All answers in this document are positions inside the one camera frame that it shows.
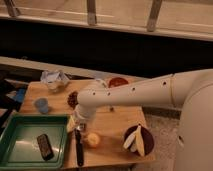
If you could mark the brown grape bunch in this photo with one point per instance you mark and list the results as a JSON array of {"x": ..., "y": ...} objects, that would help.
[{"x": 72, "y": 99}]

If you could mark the green plastic tray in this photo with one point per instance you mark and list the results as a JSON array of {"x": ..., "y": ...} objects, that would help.
[{"x": 19, "y": 149}]

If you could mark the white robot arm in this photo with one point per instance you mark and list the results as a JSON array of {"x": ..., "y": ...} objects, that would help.
[{"x": 191, "y": 92}]

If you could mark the red bowl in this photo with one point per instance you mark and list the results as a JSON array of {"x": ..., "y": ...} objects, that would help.
[{"x": 117, "y": 81}]

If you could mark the black rectangular block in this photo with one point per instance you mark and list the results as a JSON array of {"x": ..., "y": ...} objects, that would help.
[{"x": 45, "y": 147}]

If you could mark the dark brown bowl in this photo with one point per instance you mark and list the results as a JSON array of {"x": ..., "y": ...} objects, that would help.
[{"x": 146, "y": 135}]

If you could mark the light blue cup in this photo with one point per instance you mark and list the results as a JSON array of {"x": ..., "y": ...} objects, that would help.
[{"x": 41, "y": 105}]

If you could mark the blue object at left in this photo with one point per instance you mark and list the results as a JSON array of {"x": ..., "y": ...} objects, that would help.
[{"x": 19, "y": 96}]

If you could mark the yellow round fruit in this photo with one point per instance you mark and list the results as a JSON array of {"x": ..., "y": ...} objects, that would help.
[{"x": 93, "y": 140}]

